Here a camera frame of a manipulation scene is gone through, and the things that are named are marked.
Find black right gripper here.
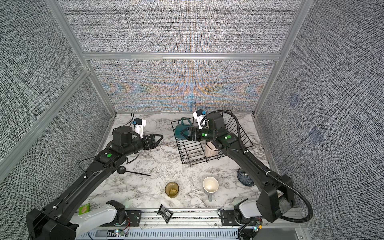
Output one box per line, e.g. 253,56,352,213
181,125,218,143

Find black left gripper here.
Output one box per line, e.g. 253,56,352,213
124,133,164,157

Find teal mug white inside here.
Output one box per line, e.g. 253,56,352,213
175,117,194,141

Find pink ceramic mug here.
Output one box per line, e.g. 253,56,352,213
205,142,220,158

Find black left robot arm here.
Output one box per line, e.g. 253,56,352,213
26,126,164,240

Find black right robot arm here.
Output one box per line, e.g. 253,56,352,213
175,110,300,223

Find black measuring spoon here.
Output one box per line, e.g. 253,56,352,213
117,166,151,177

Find amber glass cup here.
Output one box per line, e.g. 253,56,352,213
165,182,179,198

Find dark blue coaster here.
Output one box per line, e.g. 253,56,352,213
237,168,255,187

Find small black packet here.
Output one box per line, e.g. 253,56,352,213
157,204,174,224

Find black wire dish rack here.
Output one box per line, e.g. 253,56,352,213
171,110,254,166

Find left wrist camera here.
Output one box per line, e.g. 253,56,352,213
133,118,147,139

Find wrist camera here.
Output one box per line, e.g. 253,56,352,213
193,109,208,129
133,118,147,139

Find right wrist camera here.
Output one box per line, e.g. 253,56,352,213
193,109,208,129

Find cream mug grey handle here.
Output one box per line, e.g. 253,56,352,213
203,177,219,202

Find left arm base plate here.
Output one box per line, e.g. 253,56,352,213
101,210,142,227

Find black corrugated cable conduit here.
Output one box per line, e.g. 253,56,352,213
206,109,314,223

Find aluminium front rail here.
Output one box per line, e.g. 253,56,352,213
75,209,310,240

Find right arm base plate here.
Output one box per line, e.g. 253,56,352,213
218,209,249,227

